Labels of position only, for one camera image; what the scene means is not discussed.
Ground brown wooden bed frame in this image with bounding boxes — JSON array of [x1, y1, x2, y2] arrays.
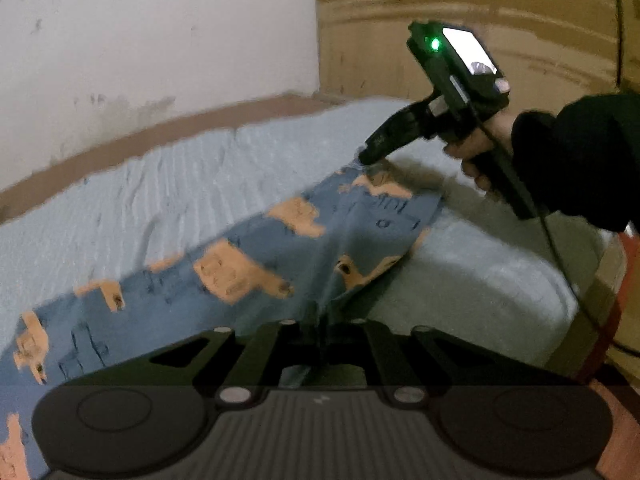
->
[[0, 91, 361, 223]]

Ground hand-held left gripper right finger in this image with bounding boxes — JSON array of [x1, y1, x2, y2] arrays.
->
[[320, 318, 503, 405]]

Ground light blue quilted bed pad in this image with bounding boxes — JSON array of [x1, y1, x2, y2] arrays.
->
[[0, 97, 601, 391]]

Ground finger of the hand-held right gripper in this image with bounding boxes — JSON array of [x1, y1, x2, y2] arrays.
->
[[359, 101, 434, 167]]

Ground blue pants with orange print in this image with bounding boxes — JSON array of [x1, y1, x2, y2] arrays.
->
[[0, 157, 446, 480]]

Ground person's right hand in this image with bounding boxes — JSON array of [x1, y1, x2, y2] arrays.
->
[[443, 109, 517, 196]]

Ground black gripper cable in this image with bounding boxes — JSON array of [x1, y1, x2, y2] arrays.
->
[[470, 110, 640, 361]]

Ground person's right forearm black sleeve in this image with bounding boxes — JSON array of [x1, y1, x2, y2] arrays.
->
[[510, 91, 640, 234]]

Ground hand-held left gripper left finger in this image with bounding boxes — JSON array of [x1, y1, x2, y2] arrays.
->
[[145, 319, 322, 405]]

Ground plywood wall panel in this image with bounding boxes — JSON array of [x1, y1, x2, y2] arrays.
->
[[314, 0, 640, 111]]

